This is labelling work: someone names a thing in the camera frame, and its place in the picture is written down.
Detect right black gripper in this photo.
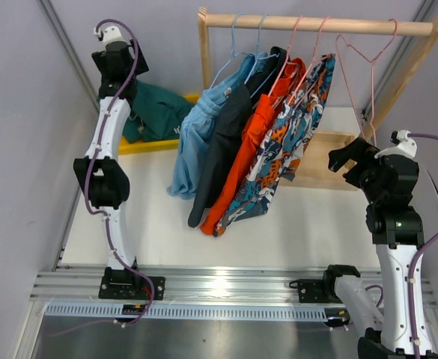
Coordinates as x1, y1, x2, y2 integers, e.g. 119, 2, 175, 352
329, 138, 386, 205

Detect patterned colourful shorts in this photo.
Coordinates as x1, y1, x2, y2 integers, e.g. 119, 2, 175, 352
212, 53, 335, 236

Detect dark green shorts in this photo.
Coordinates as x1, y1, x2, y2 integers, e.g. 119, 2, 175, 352
123, 82, 194, 144

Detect pink hanger patterned shorts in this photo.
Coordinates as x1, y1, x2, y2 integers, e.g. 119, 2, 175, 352
287, 16, 332, 106

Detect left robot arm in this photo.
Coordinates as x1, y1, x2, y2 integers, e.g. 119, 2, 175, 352
73, 40, 138, 271

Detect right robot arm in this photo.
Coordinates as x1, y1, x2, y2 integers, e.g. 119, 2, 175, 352
320, 138, 438, 358

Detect pink hanger orange shorts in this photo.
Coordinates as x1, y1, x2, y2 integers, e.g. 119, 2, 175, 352
269, 14, 304, 98

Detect blue hanger navy shorts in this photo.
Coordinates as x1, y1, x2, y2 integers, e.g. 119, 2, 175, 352
244, 13, 279, 85

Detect dark navy shorts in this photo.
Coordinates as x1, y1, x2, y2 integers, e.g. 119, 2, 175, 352
188, 46, 288, 228

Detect blue hanger light shorts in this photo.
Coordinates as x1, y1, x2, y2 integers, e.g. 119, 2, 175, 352
207, 13, 249, 90

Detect wooden clothes rack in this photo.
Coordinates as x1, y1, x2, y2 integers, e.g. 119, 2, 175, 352
198, 6, 438, 191

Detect yellow plastic bin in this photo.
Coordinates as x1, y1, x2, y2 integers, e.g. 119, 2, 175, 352
119, 94, 198, 155

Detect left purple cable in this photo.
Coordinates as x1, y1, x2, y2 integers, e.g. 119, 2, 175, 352
82, 19, 154, 326

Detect purple cable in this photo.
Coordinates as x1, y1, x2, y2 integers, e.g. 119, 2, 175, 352
82, 19, 154, 326
364, 132, 438, 359

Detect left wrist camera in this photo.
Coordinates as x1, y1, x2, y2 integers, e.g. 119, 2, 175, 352
94, 25, 126, 46

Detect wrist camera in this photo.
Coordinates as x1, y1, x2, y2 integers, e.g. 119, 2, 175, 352
374, 129, 418, 159
94, 25, 126, 46

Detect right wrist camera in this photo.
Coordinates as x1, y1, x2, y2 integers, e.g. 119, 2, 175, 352
374, 129, 418, 159

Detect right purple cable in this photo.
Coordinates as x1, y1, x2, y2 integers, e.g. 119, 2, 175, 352
364, 132, 438, 359

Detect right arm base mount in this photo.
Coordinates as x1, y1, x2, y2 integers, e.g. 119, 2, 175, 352
288, 279, 342, 304

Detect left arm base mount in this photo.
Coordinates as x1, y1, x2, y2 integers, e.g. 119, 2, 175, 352
98, 267, 151, 301

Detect aluminium rail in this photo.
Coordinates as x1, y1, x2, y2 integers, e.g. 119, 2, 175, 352
27, 266, 435, 307

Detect slotted cable duct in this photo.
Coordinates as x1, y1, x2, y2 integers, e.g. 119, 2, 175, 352
45, 301, 328, 322

